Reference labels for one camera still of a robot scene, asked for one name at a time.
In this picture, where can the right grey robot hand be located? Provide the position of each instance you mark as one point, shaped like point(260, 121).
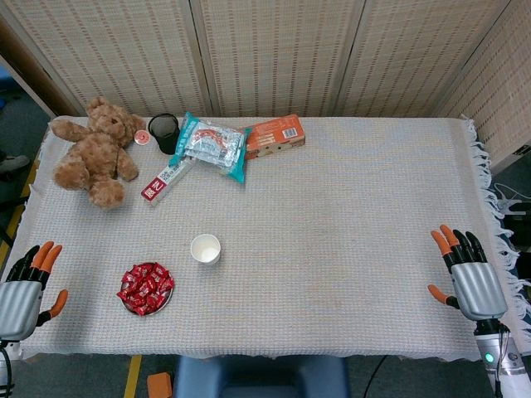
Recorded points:
point(479, 290)

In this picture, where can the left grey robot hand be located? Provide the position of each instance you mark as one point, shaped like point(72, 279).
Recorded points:
point(18, 302)

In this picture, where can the red candy pile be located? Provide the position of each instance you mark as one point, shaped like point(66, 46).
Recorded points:
point(145, 288)

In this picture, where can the white paper cup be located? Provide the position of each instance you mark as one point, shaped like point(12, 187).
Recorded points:
point(205, 248)

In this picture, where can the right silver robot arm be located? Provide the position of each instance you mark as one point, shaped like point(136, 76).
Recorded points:
point(491, 356)

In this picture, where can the black mesh pen holder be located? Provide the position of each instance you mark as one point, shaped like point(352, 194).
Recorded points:
point(166, 141)

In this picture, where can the grey white shoe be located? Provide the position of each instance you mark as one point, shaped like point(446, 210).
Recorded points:
point(14, 163)

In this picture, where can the white woven tablecloth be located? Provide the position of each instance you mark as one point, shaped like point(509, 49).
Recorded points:
point(332, 248)

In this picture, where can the orange block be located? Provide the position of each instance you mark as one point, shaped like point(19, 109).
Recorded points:
point(159, 385)

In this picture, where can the brown teddy bear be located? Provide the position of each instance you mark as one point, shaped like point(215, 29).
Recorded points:
point(99, 153)

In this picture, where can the long white red box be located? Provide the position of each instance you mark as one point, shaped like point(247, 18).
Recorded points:
point(159, 186)

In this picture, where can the beige woven screen panel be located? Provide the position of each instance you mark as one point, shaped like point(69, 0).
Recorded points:
point(124, 54)
point(415, 54)
point(274, 54)
point(506, 103)

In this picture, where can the small round red white lid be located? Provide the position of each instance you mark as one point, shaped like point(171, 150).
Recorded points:
point(142, 137)

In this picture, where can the brown wooden board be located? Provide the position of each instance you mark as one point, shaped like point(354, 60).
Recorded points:
point(29, 70)

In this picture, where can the teal silver snack bag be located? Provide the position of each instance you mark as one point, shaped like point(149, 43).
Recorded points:
point(207, 145)

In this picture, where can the orange biscuit box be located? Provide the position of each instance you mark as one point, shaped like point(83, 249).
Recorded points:
point(274, 137)

